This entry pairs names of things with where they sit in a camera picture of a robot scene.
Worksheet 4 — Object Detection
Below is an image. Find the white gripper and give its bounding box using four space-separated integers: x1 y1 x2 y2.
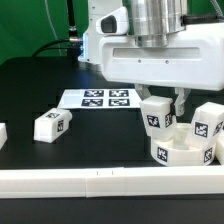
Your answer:
96 6 224 116

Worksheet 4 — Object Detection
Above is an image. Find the white round stool seat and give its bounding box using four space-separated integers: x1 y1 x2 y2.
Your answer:
149 122 216 167

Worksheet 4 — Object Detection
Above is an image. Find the white sheet with tags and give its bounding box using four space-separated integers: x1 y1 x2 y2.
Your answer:
58 89 141 109

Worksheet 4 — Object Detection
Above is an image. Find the white right fence rail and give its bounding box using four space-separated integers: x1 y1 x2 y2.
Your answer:
216 134 224 166

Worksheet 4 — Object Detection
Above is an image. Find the white fence rail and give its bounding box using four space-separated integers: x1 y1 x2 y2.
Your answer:
0 166 224 198
0 123 7 150
216 134 224 166

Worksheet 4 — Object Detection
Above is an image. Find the white front fence rail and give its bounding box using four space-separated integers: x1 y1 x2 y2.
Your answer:
0 166 224 198

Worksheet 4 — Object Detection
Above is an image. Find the black cable at base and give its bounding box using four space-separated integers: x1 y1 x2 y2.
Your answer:
31 0 84 58

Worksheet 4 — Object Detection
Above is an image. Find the grey thin cable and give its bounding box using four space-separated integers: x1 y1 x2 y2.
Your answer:
44 0 64 57

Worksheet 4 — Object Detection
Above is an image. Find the white left fence rail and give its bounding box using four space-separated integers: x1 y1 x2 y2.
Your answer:
0 123 7 150

